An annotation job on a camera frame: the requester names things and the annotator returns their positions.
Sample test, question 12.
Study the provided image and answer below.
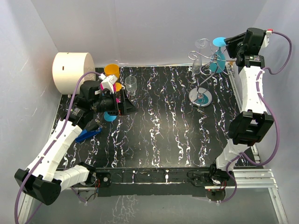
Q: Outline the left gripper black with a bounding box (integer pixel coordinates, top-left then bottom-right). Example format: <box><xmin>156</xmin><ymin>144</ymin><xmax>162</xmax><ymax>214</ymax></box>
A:
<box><xmin>91</xmin><ymin>89</ymin><xmax>138</xmax><ymax>116</ymax></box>

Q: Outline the pink plastic wine glass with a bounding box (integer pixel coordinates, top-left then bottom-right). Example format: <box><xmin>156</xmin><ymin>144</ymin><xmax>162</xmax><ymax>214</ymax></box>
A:
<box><xmin>100</xmin><ymin>81</ymin><xmax>122</xmax><ymax>103</ymax></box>

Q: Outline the blue wine glass front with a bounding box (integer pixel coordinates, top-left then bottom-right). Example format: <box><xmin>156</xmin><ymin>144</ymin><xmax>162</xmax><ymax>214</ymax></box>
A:
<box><xmin>104</xmin><ymin>112</ymin><xmax>117</xmax><ymax>122</ymax></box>

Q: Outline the blue wine glass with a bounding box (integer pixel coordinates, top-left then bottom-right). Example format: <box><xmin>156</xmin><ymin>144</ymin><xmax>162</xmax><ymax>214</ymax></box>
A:
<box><xmin>104</xmin><ymin>112</ymin><xmax>117</xmax><ymax>122</ymax></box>
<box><xmin>209</xmin><ymin>37</ymin><xmax>226</xmax><ymax>73</ymax></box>

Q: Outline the clear glass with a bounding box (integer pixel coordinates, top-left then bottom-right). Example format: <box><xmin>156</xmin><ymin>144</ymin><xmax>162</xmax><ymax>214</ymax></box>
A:
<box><xmin>125</xmin><ymin>76</ymin><xmax>137</xmax><ymax>96</ymax></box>
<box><xmin>192</xmin><ymin>56</ymin><xmax>202</xmax><ymax>75</ymax></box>

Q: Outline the yellow plastic wine glass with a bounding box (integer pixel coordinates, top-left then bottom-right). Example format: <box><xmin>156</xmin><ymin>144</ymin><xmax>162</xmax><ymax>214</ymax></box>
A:
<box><xmin>104</xmin><ymin>63</ymin><xmax>122</xmax><ymax>92</ymax></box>

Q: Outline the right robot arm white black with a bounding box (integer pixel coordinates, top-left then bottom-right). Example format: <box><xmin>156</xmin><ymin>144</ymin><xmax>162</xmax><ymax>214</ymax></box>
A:
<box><xmin>208</xmin><ymin>28</ymin><xmax>274</xmax><ymax>185</ymax></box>

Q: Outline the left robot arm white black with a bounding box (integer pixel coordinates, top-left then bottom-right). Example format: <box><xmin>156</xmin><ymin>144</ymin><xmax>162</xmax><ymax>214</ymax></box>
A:
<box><xmin>14</xmin><ymin>81</ymin><xmax>138</xmax><ymax>205</ymax></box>

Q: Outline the blue black clip tool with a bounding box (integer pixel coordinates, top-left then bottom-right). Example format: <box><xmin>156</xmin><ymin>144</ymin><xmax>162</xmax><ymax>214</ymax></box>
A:
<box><xmin>75</xmin><ymin>124</ymin><xmax>102</xmax><ymax>143</ymax></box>

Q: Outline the white cylindrical container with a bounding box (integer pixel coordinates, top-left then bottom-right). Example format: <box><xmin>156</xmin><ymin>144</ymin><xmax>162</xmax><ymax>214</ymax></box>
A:
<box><xmin>52</xmin><ymin>52</ymin><xmax>95</xmax><ymax>95</ymax></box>

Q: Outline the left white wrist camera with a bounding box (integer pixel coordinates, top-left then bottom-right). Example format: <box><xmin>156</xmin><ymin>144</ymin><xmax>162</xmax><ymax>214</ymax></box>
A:
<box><xmin>99</xmin><ymin>74</ymin><xmax>117</xmax><ymax>93</ymax></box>

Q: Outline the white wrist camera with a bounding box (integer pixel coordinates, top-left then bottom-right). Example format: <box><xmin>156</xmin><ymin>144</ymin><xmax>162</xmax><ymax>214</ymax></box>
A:
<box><xmin>99</xmin><ymin>74</ymin><xmax>117</xmax><ymax>93</ymax></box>
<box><xmin>261</xmin><ymin>29</ymin><xmax>273</xmax><ymax>49</ymax></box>

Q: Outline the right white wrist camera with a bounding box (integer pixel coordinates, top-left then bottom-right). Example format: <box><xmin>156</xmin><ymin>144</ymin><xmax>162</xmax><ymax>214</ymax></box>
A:
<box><xmin>261</xmin><ymin>29</ymin><xmax>273</xmax><ymax>49</ymax></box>

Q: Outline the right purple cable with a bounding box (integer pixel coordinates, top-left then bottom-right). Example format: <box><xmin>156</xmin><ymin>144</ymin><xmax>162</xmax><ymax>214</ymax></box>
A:
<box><xmin>224</xmin><ymin>30</ymin><xmax>293</xmax><ymax>203</ymax></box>

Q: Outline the purple cable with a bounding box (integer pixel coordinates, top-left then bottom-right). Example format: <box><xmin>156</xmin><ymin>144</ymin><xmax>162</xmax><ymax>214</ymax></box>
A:
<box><xmin>224</xmin><ymin>30</ymin><xmax>293</xmax><ymax>203</ymax></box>
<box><xmin>14</xmin><ymin>71</ymin><xmax>106</xmax><ymax>224</ymax></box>

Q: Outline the silver wire glass rack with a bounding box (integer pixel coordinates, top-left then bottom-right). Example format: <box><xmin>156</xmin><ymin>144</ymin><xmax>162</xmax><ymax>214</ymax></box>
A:
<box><xmin>188</xmin><ymin>38</ymin><xmax>227</xmax><ymax>107</ymax></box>

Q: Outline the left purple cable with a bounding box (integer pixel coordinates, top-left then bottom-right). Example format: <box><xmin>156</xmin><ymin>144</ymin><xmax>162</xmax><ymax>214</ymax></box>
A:
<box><xmin>14</xmin><ymin>71</ymin><xmax>106</xmax><ymax>224</ymax></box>

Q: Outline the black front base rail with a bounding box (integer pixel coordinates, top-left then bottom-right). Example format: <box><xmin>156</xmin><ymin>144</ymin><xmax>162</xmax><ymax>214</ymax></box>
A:
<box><xmin>93</xmin><ymin>168</ymin><xmax>225</xmax><ymax>197</ymax></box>

